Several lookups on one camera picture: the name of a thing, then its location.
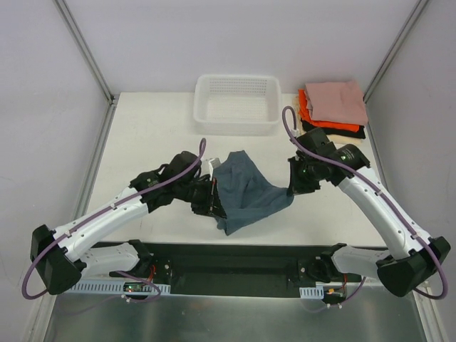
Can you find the pink folded t shirt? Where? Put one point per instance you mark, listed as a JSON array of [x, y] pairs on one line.
[[337, 102]]

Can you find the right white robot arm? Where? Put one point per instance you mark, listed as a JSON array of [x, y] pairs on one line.
[[412, 255]]

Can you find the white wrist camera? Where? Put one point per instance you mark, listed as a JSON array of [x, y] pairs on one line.
[[296, 133], [208, 165]]

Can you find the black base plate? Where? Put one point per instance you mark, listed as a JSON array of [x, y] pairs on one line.
[[232, 270]]

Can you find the left aluminium frame post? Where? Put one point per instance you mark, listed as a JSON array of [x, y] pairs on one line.
[[83, 47]]

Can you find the left slotted cable duct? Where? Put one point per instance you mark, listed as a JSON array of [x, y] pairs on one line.
[[112, 287]]

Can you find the white plastic basket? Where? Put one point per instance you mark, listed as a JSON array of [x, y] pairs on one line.
[[241, 105]]

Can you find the blue-grey t shirt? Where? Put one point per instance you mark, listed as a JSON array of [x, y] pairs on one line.
[[246, 195]]

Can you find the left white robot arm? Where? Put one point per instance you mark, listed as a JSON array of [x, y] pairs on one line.
[[64, 255]]

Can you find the black folded t shirt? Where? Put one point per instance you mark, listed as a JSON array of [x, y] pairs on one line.
[[359, 134]]

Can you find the aluminium frame post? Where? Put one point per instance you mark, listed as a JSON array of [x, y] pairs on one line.
[[83, 47], [403, 34]]

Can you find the slotted cable duct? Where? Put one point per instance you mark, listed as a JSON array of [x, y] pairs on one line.
[[112, 287], [313, 293]]

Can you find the orange folded t shirt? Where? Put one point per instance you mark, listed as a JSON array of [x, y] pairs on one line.
[[304, 113]]

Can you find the right slotted cable duct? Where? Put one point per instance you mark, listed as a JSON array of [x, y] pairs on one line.
[[313, 293]]

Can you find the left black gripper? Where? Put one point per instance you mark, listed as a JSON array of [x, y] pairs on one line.
[[207, 199]]

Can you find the cream folded t shirt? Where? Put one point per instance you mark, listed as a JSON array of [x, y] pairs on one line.
[[337, 139]]

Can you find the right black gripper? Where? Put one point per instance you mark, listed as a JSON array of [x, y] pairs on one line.
[[296, 178]]

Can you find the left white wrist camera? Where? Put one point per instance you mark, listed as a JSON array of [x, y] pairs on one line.
[[208, 165]]

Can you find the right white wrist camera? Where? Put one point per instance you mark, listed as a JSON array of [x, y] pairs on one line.
[[296, 133]]

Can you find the right aluminium frame post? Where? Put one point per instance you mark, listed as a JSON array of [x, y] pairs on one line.
[[403, 34]]

